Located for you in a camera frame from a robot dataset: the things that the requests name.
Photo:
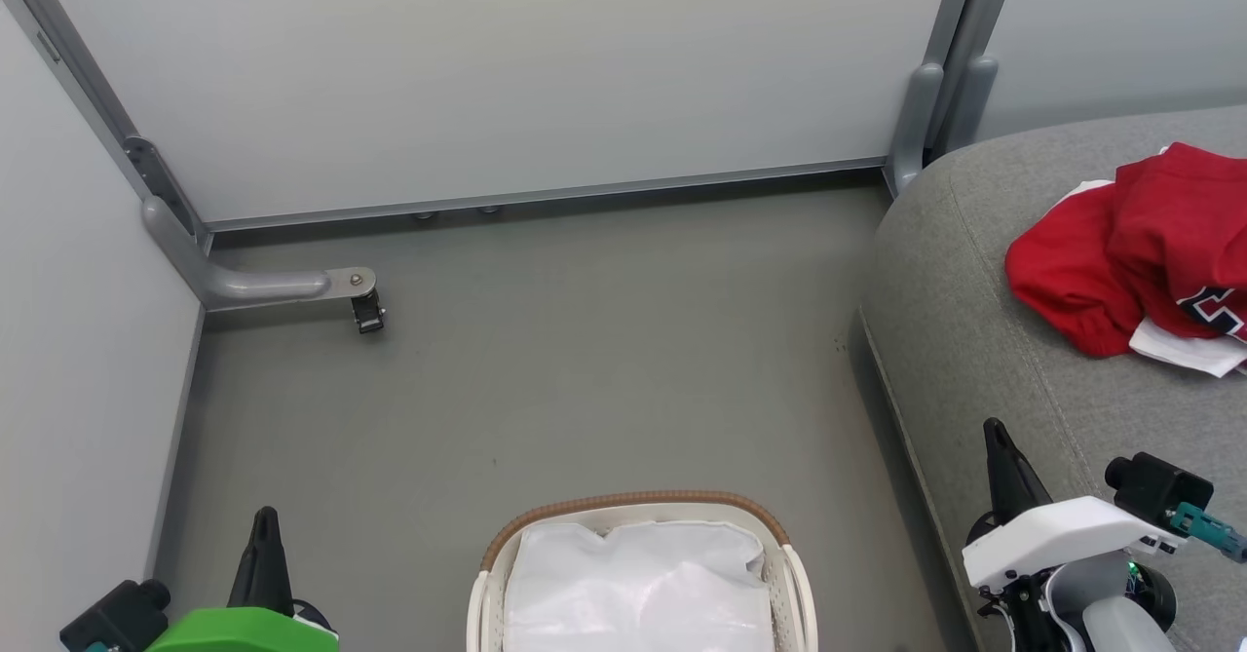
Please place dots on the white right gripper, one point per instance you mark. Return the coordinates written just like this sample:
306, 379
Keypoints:
1057, 535

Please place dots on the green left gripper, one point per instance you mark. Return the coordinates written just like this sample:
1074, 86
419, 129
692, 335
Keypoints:
244, 631

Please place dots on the red and white jersey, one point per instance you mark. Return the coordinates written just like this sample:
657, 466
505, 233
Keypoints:
1120, 243

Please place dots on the grey fabric sofa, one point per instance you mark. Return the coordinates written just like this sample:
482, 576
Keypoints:
974, 340

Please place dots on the white woven laundry basket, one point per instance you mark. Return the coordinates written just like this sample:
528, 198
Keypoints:
794, 584

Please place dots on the black caster wheel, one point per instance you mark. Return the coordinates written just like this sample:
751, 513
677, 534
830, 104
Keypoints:
368, 313

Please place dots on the grey partition support foot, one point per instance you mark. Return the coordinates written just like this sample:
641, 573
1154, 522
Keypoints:
253, 285

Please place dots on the white cloth basket liner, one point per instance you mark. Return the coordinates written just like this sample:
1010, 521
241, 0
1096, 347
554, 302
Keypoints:
633, 589

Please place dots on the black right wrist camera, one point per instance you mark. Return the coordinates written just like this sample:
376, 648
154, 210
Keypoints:
1159, 489

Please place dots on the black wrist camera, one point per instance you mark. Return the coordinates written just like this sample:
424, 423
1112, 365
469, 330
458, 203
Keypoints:
115, 621
1159, 489

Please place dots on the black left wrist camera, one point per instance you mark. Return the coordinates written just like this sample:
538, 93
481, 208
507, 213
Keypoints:
115, 621

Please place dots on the teal right camera plug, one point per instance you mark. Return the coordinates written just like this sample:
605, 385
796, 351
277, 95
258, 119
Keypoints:
1208, 531

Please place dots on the dark metal post bracket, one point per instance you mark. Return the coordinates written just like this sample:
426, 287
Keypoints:
161, 179

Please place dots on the grey partition upright post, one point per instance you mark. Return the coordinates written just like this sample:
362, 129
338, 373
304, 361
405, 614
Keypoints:
930, 77
979, 67

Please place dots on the grey partition bottom rail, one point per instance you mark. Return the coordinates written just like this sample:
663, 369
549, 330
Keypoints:
546, 192

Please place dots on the grey partition corner post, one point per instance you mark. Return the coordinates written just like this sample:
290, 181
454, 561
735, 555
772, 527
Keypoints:
78, 57

